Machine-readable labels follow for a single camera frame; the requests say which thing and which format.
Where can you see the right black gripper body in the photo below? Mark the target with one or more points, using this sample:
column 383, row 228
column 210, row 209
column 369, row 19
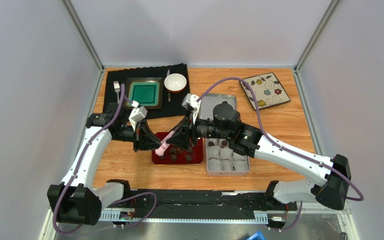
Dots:
column 194, row 132

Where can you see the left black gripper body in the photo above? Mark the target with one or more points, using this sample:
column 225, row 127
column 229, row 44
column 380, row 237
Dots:
column 126, row 134

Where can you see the pink handled metal tongs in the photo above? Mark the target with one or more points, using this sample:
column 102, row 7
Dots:
column 164, row 145

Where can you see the red lacquer tray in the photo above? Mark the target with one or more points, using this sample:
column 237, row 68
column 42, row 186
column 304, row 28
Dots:
column 196, row 152

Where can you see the silver tin with paper cups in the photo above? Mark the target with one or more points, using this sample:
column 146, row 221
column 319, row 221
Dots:
column 223, row 161

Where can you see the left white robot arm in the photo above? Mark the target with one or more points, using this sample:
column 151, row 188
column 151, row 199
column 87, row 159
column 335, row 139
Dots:
column 74, row 201

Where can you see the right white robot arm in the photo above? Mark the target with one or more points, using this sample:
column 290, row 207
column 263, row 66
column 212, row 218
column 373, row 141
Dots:
column 327, row 179

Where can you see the silver tin lid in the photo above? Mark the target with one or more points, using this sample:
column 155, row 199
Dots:
column 211, row 100

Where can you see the silver knife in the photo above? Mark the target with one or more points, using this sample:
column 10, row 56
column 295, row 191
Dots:
column 168, row 92

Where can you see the green square plate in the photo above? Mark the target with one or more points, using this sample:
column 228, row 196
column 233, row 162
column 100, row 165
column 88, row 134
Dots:
column 147, row 91

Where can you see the silver fork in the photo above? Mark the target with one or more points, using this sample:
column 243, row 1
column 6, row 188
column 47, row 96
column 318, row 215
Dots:
column 117, row 89

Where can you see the black cloth placemat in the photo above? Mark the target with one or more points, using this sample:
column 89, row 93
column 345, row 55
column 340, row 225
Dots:
column 169, row 109

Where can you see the white bowl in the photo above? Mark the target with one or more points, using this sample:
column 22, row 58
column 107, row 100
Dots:
column 175, row 82

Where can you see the floral square plate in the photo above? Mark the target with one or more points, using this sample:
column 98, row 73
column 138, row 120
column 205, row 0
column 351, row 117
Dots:
column 264, row 91

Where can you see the blue plastic bin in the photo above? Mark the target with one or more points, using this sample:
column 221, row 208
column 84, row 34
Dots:
column 256, row 236

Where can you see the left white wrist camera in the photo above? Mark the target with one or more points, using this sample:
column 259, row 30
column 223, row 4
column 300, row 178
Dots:
column 138, row 113

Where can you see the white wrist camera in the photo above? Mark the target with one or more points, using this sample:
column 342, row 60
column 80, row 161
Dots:
column 192, row 103
column 138, row 113

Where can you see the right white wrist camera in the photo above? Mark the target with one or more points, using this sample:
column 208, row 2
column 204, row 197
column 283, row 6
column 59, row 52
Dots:
column 192, row 103

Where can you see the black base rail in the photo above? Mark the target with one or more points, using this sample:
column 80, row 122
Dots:
column 199, row 206

